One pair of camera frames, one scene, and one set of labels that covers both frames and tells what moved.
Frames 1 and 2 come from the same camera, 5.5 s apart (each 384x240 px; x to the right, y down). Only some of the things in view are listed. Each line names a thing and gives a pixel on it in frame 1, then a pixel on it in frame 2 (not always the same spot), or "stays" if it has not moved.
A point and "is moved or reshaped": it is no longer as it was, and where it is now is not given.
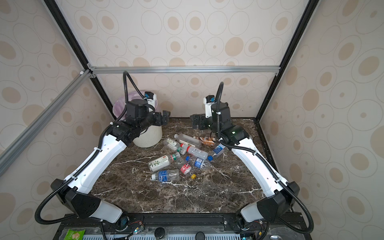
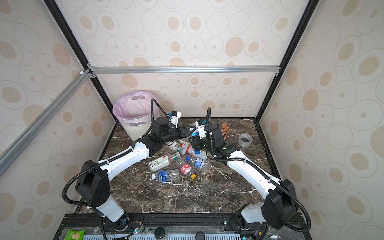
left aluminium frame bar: x=10 y=152 stays
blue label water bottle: x=217 y=151 is moved or reshaped
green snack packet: x=74 y=235 stays
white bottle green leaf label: x=158 y=163 stays
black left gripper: x=161 y=121 -> x=183 y=130
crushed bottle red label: x=185 y=168 stays
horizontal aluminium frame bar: x=185 y=70 stays
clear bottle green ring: x=174 y=145 stays
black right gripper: x=202 y=122 -> x=195 y=143
